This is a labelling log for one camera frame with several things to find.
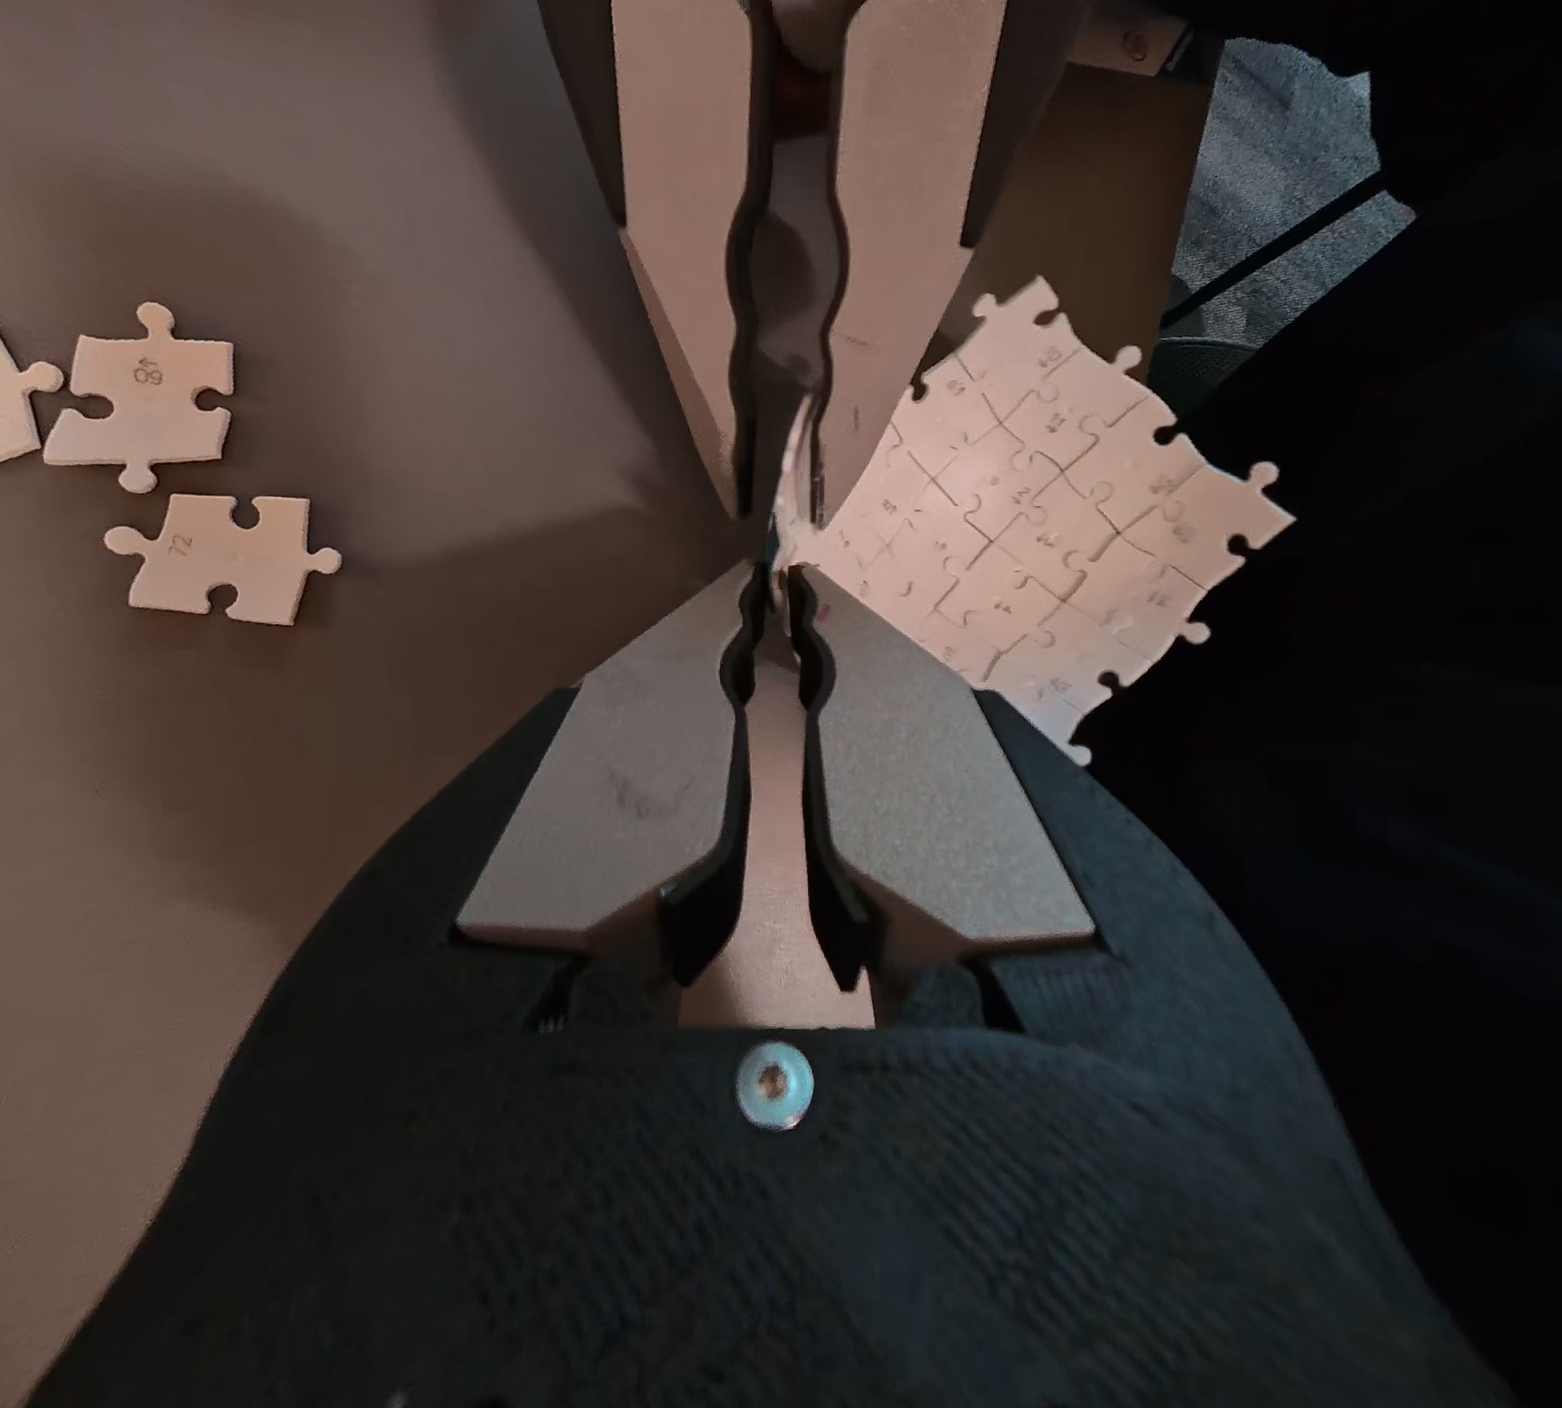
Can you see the person's dark-clothed torso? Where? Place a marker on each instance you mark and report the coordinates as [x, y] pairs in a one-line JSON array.
[[1343, 944]]

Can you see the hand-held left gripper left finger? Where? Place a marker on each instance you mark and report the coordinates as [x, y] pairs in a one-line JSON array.
[[611, 798]]

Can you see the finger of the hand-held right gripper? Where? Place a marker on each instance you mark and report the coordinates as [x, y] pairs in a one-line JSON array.
[[916, 127], [678, 127]]

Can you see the white puzzle piece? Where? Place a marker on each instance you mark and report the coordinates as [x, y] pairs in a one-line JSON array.
[[221, 559], [19, 406], [148, 395]]

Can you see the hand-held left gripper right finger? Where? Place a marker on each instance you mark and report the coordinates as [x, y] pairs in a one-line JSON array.
[[940, 810]]

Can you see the partly built puzzle ball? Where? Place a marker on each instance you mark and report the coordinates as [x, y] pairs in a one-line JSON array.
[[1038, 506]]

